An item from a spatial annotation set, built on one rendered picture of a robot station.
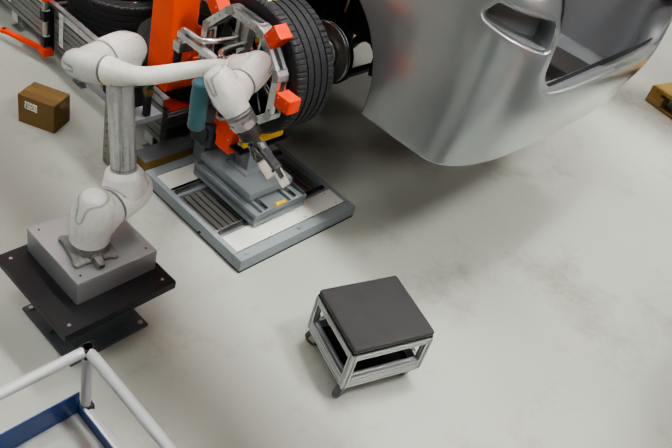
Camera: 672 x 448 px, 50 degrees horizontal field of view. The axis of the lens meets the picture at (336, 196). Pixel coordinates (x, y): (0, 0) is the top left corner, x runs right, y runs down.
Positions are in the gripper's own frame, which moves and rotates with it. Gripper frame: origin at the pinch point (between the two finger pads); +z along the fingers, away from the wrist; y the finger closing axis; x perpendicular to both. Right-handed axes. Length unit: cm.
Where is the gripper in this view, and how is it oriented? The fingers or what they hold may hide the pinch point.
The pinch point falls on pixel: (276, 179)
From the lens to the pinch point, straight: 239.3
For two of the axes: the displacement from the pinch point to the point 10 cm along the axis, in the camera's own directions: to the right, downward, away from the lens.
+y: 4.4, 2.1, -8.7
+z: 4.4, 8.0, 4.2
